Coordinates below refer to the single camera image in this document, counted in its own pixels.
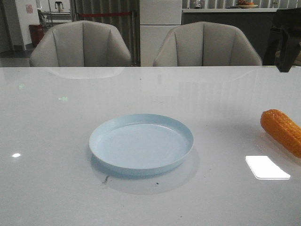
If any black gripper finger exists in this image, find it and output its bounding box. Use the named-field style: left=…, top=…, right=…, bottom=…
left=272, top=8, right=301, bottom=73

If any orange plastic corn cob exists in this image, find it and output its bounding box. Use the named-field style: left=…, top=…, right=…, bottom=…
left=260, top=109, right=301, bottom=158

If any light blue round plate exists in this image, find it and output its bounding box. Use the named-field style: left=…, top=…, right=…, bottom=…
left=89, top=113, right=194, bottom=177

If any grey counter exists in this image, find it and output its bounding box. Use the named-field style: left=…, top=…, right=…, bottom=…
left=183, top=9, right=275, bottom=61

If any fruit bowl on counter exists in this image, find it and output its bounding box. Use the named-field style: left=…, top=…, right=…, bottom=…
left=236, top=0, right=258, bottom=8

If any right grey upholstered chair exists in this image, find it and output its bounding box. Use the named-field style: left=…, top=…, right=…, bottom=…
left=153, top=22, right=262, bottom=67

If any grey upholstered chair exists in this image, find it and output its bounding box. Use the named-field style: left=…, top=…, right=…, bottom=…
left=30, top=20, right=132, bottom=67
left=153, top=22, right=262, bottom=67

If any white cabinet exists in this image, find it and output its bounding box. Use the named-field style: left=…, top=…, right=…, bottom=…
left=139, top=0, right=182, bottom=67

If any red barrier belt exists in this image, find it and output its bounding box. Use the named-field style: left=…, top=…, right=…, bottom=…
left=78, top=11, right=133, bottom=17

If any left grey upholstered chair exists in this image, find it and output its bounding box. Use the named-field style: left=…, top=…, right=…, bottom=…
left=30, top=20, right=132, bottom=67

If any background metal table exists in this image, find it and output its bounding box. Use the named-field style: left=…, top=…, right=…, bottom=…
left=36, top=0, right=71, bottom=28

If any red trash bin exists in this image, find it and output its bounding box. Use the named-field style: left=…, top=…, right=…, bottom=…
left=29, top=24, right=44, bottom=47

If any barrier post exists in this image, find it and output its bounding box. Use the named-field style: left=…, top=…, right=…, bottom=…
left=131, top=11, right=139, bottom=66

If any pink wall sign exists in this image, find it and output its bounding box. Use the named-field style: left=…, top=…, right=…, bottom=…
left=25, top=4, right=33, bottom=14

